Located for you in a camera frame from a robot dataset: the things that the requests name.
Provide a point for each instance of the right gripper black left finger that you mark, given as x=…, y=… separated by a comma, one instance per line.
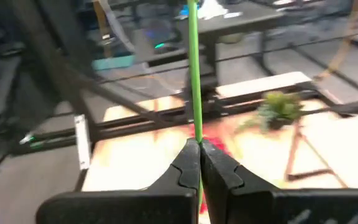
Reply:
x=179, y=174

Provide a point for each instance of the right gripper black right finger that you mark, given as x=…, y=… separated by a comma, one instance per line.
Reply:
x=222, y=180

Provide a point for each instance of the orange artificial tulip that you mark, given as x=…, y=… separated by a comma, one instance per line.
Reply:
x=194, y=77

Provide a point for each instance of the potted green succulent plant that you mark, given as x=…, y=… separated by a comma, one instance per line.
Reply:
x=280, y=109

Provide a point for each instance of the silver metal bracket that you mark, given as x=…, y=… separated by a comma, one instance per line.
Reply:
x=82, y=141

